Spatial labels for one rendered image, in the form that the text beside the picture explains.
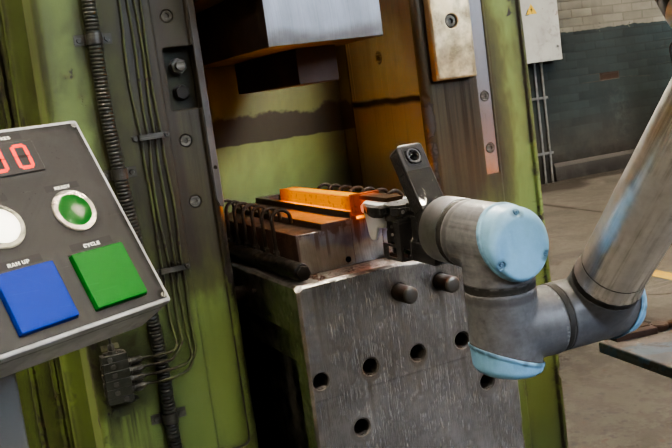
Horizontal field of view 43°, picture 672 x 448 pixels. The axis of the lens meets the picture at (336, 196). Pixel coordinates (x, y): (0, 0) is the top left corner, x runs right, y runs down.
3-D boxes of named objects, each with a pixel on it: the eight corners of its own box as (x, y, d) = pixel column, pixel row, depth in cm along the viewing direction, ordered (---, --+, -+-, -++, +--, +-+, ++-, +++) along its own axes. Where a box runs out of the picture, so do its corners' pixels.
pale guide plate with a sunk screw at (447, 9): (478, 75, 161) (467, -17, 159) (437, 81, 157) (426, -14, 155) (471, 76, 163) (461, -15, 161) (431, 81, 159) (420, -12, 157)
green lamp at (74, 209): (98, 224, 107) (92, 190, 106) (60, 231, 105) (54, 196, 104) (93, 222, 110) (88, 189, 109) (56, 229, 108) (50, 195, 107)
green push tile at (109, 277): (149, 291, 107) (122, 240, 108) (98, 308, 101) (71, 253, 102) (142, 298, 108) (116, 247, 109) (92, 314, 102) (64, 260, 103)
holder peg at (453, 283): (461, 291, 135) (459, 274, 135) (447, 295, 134) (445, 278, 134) (447, 287, 139) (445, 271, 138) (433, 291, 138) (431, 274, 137)
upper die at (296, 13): (383, 35, 138) (376, -25, 137) (268, 47, 129) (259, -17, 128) (282, 59, 176) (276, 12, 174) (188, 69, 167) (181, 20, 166)
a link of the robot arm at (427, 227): (431, 204, 111) (491, 192, 115) (411, 201, 115) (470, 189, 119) (438, 272, 112) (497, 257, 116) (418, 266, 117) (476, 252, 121)
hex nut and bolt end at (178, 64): (194, 99, 139) (188, 55, 138) (177, 101, 138) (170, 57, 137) (190, 99, 142) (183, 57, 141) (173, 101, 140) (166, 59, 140)
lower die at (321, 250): (410, 251, 142) (404, 200, 141) (301, 276, 134) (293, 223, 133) (306, 229, 180) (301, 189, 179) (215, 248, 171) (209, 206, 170)
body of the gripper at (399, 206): (380, 257, 127) (424, 269, 117) (373, 200, 126) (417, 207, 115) (423, 247, 131) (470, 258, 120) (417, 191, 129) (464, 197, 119)
